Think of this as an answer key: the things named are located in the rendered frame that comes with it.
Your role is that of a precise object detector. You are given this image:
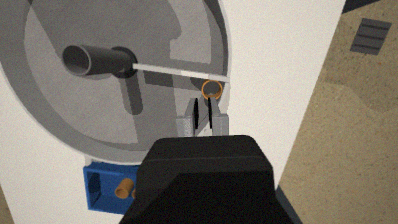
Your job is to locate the blue crate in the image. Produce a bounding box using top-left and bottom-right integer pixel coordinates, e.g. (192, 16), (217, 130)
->
(83, 158), (148, 213)

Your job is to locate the grey turntable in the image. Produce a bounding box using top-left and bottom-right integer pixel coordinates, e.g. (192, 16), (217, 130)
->
(0, 0), (231, 148)

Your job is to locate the dark floor grate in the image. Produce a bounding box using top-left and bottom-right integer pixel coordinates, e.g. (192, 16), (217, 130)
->
(349, 17), (394, 56)

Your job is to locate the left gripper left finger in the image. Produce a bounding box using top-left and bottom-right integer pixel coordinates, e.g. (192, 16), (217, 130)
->
(177, 98), (202, 138)

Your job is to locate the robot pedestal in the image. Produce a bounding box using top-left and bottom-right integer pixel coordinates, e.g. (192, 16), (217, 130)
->
(275, 185), (307, 224)
(345, 0), (398, 12)

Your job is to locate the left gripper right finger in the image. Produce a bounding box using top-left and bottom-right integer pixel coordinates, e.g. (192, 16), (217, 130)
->
(207, 97), (231, 137)

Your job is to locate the bronze bushing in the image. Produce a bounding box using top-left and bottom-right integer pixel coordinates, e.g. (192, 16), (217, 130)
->
(200, 78), (225, 101)
(113, 178), (137, 201)

